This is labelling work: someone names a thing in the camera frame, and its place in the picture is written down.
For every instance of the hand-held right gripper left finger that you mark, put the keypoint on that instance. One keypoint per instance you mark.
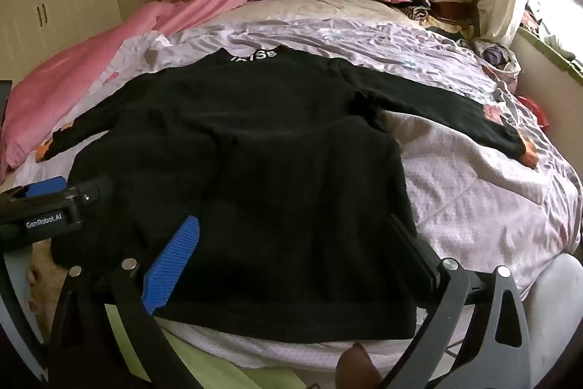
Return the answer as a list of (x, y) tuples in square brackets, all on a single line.
[(171, 263)]

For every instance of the red cloth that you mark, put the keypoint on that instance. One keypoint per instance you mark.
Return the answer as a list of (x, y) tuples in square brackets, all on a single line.
[(535, 111)]

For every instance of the person's green garment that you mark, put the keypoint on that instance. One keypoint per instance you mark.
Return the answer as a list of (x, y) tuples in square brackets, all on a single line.
[(218, 364)]

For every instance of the light floral bed quilt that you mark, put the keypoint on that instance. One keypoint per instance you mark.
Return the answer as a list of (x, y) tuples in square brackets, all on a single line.
[(473, 197)]

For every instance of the brown object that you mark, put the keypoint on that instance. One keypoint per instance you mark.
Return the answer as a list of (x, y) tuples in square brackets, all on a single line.
[(357, 366)]

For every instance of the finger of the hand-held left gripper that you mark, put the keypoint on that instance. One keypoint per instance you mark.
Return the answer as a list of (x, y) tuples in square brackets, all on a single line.
[(45, 186), (93, 192)]

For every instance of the black sweater with orange cuffs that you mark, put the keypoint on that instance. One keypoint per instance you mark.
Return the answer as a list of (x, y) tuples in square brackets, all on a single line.
[(255, 197)]

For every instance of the white rounded furniture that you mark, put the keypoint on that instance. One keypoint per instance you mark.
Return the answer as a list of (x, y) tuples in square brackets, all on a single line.
[(553, 316)]

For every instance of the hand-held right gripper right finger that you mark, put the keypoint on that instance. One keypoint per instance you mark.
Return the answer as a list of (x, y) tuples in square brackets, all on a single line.
[(412, 261)]

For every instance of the purple crumpled cloth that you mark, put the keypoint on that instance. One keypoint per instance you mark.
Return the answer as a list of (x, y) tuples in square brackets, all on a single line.
[(498, 56)]

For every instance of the pink blanket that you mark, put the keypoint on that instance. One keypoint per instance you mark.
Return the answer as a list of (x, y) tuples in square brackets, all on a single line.
[(77, 70)]

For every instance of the beige fluffy cloth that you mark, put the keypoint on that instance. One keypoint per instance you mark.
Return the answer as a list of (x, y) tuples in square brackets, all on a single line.
[(41, 279)]

